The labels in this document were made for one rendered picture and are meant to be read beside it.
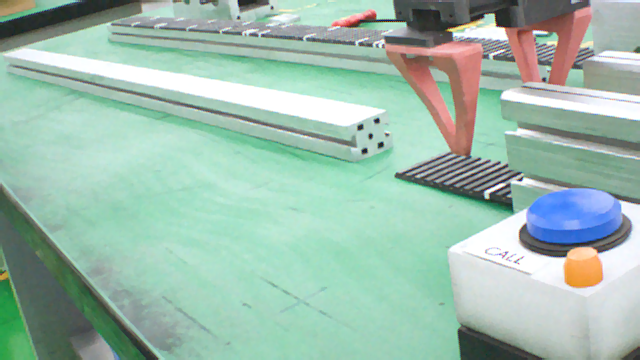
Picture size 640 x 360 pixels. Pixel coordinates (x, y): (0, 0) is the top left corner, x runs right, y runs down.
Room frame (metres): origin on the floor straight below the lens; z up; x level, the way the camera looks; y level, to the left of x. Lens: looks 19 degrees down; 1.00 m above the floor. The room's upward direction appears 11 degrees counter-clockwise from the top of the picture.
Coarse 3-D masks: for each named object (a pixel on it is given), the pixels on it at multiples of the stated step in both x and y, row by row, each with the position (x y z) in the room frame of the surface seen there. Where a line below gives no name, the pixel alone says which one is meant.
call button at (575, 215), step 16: (560, 192) 0.36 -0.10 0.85; (576, 192) 0.36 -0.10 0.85; (592, 192) 0.35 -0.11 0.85; (528, 208) 0.36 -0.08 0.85; (544, 208) 0.35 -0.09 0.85; (560, 208) 0.34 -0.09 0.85; (576, 208) 0.34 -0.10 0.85; (592, 208) 0.34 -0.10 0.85; (608, 208) 0.34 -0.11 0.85; (528, 224) 0.35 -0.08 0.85; (544, 224) 0.34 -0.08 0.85; (560, 224) 0.33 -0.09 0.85; (576, 224) 0.33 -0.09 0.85; (592, 224) 0.33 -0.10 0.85; (608, 224) 0.33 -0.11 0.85; (544, 240) 0.34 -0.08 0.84; (560, 240) 0.33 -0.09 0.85; (576, 240) 0.33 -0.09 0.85; (592, 240) 0.33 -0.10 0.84
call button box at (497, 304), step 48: (480, 240) 0.36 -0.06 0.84; (528, 240) 0.34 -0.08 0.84; (624, 240) 0.33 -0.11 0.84; (480, 288) 0.34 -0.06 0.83; (528, 288) 0.32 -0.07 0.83; (576, 288) 0.30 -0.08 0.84; (624, 288) 0.30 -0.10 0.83; (480, 336) 0.35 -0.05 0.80; (528, 336) 0.32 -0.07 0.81; (576, 336) 0.30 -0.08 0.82; (624, 336) 0.30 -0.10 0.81
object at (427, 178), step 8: (456, 160) 0.62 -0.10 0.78; (464, 160) 0.63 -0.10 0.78; (472, 160) 0.62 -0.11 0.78; (480, 160) 0.62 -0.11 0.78; (440, 168) 0.61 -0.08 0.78; (448, 168) 0.61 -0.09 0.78; (456, 168) 0.61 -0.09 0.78; (416, 176) 0.61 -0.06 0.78; (424, 176) 0.61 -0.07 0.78; (432, 176) 0.60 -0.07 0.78; (440, 176) 0.60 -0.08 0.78; (424, 184) 0.60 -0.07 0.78
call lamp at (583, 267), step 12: (576, 252) 0.31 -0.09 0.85; (588, 252) 0.30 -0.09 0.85; (564, 264) 0.31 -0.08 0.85; (576, 264) 0.30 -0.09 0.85; (588, 264) 0.30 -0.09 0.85; (600, 264) 0.30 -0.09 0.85; (564, 276) 0.31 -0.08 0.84; (576, 276) 0.30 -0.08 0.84; (588, 276) 0.30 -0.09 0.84; (600, 276) 0.30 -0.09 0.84
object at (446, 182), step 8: (488, 160) 0.61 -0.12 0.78; (496, 160) 0.61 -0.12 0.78; (464, 168) 0.60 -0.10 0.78; (472, 168) 0.60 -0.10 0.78; (480, 168) 0.60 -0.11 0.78; (488, 168) 0.60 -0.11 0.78; (448, 176) 0.59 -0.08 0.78; (456, 176) 0.60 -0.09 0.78; (464, 176) 0.59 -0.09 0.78; (432, 184) 0.59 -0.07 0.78; (440, 184) 0.59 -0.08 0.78; (448, 184) 0.58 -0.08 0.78
